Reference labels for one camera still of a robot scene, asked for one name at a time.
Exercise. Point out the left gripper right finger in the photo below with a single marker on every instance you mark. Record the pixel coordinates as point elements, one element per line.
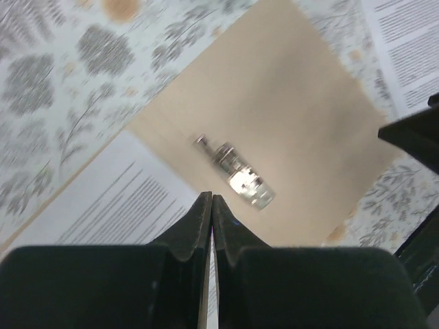
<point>307,287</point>

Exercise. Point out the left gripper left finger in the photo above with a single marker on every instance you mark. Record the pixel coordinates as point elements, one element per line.
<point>161,284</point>

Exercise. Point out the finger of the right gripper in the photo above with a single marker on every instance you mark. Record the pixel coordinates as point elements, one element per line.
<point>417,134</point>

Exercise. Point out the printed paper sheet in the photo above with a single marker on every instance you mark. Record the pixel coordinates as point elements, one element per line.
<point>405,35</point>
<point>125,196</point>

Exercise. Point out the metal folder clip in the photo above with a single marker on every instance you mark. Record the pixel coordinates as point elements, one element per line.
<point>237,172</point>

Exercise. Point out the brown cardboard folder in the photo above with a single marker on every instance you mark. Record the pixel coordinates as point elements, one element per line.
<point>272,88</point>

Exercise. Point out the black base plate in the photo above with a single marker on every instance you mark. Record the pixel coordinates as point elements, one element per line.
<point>415,290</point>

